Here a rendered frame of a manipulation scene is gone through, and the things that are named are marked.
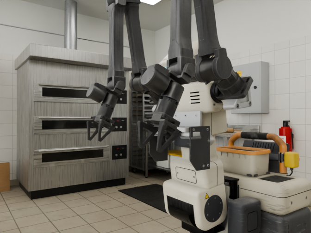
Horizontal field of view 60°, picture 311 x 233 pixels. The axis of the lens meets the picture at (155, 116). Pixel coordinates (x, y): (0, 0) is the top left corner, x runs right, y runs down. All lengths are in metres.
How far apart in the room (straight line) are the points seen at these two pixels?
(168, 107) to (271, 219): 0.69
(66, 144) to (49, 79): 0.92
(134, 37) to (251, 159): 0.75
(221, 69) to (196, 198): 0.48
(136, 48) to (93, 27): 4.29
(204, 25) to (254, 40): 3.42
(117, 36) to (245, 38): 3.38
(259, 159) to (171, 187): 0.43
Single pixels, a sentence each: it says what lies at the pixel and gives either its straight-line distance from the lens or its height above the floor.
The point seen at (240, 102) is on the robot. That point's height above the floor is 1.13.
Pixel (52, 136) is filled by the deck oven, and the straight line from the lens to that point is 3.96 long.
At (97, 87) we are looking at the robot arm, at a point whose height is 1.20.
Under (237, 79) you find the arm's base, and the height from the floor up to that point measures 1.20.
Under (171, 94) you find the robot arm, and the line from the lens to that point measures 0.76.
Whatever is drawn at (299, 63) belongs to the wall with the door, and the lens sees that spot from 3.91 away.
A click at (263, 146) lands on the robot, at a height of 0.93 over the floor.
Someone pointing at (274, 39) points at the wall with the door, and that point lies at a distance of 4.15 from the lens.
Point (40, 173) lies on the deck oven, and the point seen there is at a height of 0.35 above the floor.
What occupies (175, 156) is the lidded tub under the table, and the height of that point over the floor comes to 0.47.
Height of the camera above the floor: 1.07
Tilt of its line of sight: level
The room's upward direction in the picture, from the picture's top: straight up
